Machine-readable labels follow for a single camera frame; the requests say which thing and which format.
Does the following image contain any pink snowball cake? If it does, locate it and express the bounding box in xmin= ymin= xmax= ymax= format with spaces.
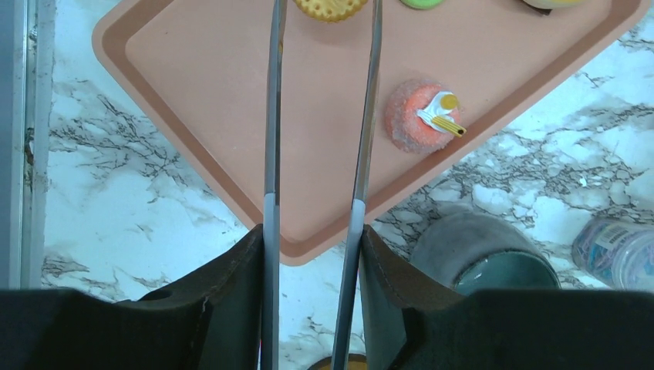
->
xmin=383 ymin=79 xmax=467 ymax=154

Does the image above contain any left brown wooden coaster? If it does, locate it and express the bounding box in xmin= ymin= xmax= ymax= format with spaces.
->
xmin=306 ymin=353 xmax=369 ymax=370

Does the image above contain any dark blue-green ceramic mug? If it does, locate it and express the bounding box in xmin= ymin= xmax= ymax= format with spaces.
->
xmin=410 ymin=211 xmax=560 ymax=295

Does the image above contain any orange round biscuit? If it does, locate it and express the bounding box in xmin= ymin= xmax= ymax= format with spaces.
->
xmin=293 ymin=0 xmax=368 ymax=22

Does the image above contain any pink dessert tray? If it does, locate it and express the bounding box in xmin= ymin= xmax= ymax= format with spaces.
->
xmin=93 ymin=1 xmax=650 ymax=265

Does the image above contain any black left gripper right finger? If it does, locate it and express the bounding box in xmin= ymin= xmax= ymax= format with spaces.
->
xmin=359 ymin=227 xmax=653 ymax=369

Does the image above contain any orange glazed donut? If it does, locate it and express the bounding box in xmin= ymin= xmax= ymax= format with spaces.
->
xmin=523 ymin=0 xmax=585 ymax=12

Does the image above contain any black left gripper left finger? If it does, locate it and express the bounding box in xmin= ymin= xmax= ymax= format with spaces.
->
xmin=1 ymin=227 xmax=264 ymax=369

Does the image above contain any green macaron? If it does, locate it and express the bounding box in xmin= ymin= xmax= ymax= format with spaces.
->
xmin=400 ymin=0 xmax=443 ymax=10

